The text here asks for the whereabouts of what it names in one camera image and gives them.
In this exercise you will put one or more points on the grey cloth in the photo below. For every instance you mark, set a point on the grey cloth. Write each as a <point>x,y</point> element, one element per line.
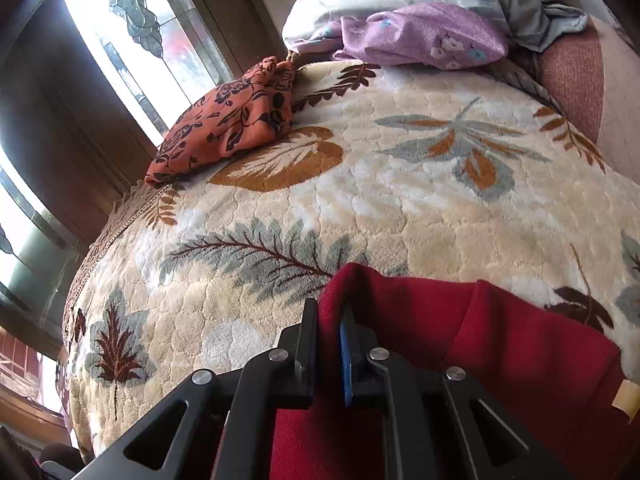
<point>530,5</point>

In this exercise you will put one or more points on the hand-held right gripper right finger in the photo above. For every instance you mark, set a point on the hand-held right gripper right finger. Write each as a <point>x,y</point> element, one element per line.
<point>346,360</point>

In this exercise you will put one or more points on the dark red garment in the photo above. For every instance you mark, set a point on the dark red garment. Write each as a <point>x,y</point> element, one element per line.
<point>450,320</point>

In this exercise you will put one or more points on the purple floral cloth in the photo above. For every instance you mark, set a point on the purple floral cloth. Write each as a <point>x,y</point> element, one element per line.
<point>425,35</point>

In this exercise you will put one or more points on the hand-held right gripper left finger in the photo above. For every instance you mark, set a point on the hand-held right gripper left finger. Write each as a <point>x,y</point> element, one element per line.
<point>300,360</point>

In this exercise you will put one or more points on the cream leaf-print blanket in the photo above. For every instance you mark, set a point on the cream leaf-print blanket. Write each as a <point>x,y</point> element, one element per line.
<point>400,200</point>

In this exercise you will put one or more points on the orange floral cloth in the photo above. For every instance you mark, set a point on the orange floral cloth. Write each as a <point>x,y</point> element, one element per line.
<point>225,120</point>

